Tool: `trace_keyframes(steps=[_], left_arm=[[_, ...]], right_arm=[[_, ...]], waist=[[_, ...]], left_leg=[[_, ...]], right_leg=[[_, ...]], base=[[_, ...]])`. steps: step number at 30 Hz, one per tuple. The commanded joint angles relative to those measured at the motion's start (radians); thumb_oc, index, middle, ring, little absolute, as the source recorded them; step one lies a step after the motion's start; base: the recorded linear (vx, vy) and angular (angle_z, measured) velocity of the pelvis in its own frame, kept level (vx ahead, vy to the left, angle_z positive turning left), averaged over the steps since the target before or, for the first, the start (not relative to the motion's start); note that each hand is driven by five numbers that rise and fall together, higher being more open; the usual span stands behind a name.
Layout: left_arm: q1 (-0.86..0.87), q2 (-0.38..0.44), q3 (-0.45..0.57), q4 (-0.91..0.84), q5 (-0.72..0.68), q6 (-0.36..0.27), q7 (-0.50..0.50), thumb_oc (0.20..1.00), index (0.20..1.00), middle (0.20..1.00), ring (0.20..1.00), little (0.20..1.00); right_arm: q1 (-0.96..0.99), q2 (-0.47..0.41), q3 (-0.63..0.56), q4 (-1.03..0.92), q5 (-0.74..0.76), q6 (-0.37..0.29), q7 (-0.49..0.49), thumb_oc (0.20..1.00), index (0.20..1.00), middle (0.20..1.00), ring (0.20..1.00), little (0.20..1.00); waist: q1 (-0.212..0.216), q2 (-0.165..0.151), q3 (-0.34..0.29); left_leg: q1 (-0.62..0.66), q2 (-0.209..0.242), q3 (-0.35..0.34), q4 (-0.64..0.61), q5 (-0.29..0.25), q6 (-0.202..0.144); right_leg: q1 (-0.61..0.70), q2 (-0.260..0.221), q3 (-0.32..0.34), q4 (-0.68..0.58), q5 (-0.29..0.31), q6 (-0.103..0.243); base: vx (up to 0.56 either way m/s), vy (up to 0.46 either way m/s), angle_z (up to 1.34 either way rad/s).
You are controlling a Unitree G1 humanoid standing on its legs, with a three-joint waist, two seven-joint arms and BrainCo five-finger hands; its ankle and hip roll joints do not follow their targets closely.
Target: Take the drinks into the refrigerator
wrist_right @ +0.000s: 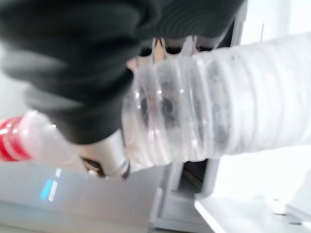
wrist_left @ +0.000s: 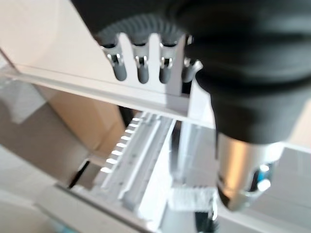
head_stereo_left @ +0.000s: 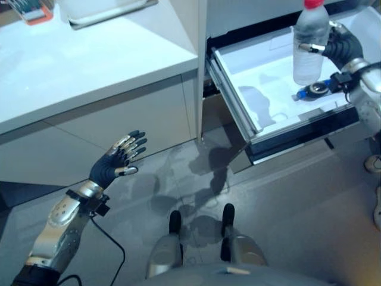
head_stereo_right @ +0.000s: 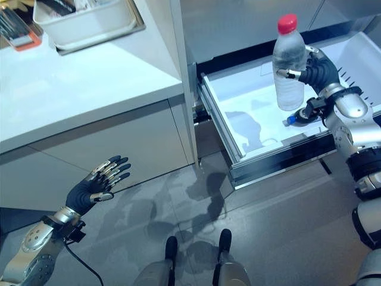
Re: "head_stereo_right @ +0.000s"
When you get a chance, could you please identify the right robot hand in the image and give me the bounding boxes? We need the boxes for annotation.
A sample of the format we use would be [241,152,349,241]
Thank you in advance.
[276,46,341,95]

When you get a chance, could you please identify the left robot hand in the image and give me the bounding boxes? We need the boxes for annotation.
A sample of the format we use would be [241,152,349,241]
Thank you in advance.
[65,154,132,215]

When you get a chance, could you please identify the clear water bottle red cap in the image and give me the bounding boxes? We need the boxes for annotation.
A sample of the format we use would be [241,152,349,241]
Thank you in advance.
[271,14,307,112]

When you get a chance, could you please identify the white refrigerator drawer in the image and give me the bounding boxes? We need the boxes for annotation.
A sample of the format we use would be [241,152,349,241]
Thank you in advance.
[195,31,381,189]

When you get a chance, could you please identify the silver refrigerator body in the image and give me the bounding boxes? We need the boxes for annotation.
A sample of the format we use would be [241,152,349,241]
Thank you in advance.
[170,0,381,163]

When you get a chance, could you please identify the dark soda bottle blue cap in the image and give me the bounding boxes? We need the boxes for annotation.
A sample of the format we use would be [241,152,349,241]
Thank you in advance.
[282,108,320,128]

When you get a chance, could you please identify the white counter cabinet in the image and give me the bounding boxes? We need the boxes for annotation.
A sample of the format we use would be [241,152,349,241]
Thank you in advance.
[0,35,199,209]

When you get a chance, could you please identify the right robot leg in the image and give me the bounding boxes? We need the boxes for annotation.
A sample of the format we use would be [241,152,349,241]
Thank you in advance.
[214,228,251,286]

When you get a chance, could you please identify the white plastic bin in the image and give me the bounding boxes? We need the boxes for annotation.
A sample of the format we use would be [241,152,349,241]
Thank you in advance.
[32,0,140,51]

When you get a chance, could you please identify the orange tray with dark items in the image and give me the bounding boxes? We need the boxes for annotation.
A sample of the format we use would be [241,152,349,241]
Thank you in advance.
[0,0,44,52]

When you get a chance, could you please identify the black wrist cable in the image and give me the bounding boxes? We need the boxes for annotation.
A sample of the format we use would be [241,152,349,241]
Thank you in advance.
[63,238,105,286]

